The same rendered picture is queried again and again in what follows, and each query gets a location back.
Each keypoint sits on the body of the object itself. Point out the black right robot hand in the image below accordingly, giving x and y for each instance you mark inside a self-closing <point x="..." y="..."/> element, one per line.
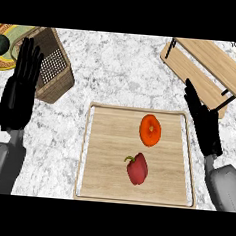
<point x="205" y="123"/>

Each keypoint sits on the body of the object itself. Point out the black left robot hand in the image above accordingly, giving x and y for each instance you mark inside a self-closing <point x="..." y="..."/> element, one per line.
<point x="18" y="92"/>

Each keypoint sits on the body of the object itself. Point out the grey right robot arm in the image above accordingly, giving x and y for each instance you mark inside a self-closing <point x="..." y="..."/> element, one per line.
<point x="223" y="185"/>

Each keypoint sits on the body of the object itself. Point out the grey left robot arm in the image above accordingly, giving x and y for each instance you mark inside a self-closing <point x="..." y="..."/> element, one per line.
<point x="2" y="162"/>

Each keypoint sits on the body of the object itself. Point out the wooden tiered shelf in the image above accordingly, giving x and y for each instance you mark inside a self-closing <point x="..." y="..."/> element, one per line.
<point x="207" y="70"/>

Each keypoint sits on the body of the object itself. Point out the pale wooden tray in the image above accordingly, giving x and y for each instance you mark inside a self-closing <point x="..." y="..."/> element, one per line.
<point x="138" y="156"/>

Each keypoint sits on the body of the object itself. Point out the red bell pepper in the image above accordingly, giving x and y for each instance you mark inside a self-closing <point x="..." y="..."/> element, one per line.
<point x="137" y="169"/>

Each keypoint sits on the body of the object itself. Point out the brown wicker basket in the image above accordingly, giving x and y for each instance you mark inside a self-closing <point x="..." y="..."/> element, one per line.
<point x="55" y="68"/>

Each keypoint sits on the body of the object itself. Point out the yellow patterned plate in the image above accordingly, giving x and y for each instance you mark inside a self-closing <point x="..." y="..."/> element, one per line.
<point x="6" y="47"/>

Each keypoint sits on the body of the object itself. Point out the dark green round vegetable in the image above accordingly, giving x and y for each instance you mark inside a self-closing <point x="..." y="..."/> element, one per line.
<point x="1" y="45"/>

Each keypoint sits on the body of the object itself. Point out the orange round fruit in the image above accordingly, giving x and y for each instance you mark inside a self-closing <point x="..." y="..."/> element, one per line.
<point x="150" y="130"/>

